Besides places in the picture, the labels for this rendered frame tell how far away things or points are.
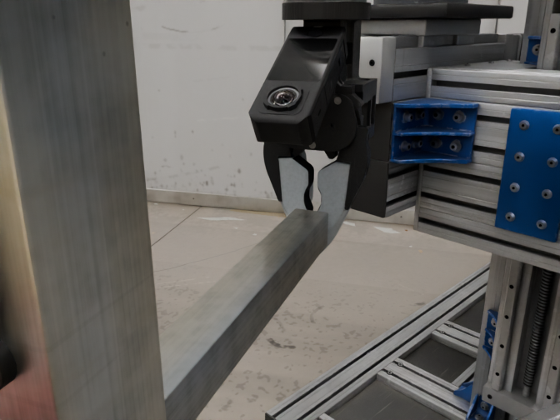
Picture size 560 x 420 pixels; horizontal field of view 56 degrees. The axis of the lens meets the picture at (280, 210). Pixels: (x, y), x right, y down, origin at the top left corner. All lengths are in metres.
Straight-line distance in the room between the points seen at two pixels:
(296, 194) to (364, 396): 0.89
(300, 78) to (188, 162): 2.73
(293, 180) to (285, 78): 0.10
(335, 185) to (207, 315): 0.19
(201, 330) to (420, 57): 0.64
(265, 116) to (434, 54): 0.55
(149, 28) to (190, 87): 0.38
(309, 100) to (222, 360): 0.18
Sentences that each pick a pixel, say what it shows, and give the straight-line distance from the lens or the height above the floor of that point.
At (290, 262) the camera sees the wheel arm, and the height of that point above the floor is 0.86.
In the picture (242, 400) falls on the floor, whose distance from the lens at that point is 1.61.
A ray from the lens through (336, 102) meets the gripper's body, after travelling 0.43.
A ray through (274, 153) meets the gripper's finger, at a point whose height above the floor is 0.91.
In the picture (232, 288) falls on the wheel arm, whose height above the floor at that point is 0.86.
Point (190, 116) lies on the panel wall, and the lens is 3.04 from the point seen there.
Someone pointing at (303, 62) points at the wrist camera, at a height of 0.98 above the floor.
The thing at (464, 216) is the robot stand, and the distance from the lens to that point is 0.87.
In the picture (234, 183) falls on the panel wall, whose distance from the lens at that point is 3.03.
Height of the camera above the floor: 1.01
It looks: 19 degrees down
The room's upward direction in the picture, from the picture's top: straight up
